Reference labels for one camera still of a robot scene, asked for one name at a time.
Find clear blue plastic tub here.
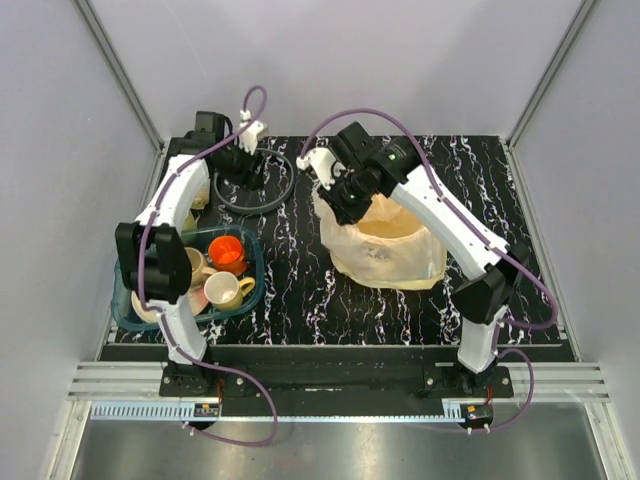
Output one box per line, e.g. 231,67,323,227
112,224,266,332

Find white trash bag roll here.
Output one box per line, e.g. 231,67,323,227
191,180,211,210

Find beige ceramic cup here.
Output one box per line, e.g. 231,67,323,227
185,247,217,290

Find yellow white mug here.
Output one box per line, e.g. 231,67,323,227
204,271,256,312

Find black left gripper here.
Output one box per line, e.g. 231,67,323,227
214,136,266,193

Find aluminium front rail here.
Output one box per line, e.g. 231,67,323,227
68,362,610,423

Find light green mug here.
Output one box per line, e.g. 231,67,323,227
182,210,197,232

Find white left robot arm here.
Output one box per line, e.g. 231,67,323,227
115,107,265,396

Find orange black mug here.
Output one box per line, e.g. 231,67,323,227
207,235,248,276

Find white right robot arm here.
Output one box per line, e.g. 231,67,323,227
298,122,529,397

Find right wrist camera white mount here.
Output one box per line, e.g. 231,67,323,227
296,147,346,190

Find cream pink floral plate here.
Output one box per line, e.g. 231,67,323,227
130,287,209,324

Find grey trash bin ring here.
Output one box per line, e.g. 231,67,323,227
212,147,295,216

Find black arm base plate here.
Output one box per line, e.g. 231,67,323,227
159,346,514,399

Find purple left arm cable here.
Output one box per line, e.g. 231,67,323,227
137,84,279,446

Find detached white trash bag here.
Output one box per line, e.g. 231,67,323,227
312,192,447,290

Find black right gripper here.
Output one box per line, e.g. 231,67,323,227
316,169,375,227

